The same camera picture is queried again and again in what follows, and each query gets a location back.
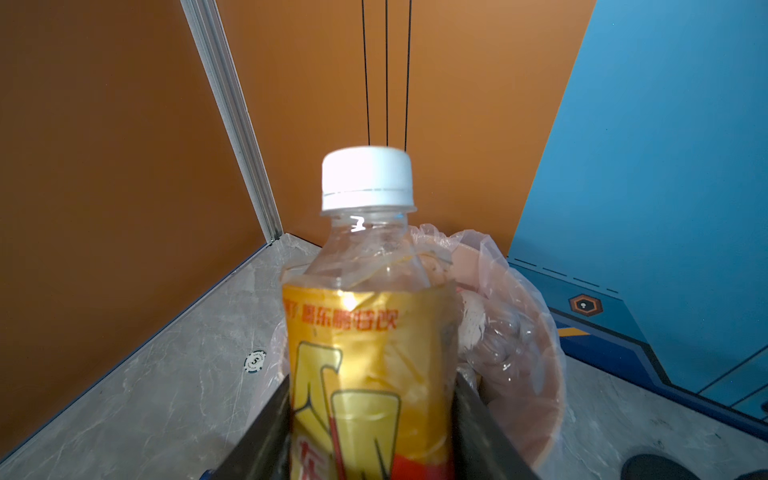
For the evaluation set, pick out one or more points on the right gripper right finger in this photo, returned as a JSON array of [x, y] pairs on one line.
[[480, 448]]

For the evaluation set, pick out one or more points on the black microphone on stand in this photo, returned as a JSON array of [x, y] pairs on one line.
[[654, 467]]

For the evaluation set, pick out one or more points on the pink plastic bin liner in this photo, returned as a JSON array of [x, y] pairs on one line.
[[510, 336]]

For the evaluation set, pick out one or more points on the beige bin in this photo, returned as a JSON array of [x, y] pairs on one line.
[[528, 414]]

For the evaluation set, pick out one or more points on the red gold tea bottle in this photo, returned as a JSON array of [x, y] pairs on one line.
[[372, 330]]

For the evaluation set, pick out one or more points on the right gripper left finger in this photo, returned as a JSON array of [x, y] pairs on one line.
[[263, 452]]

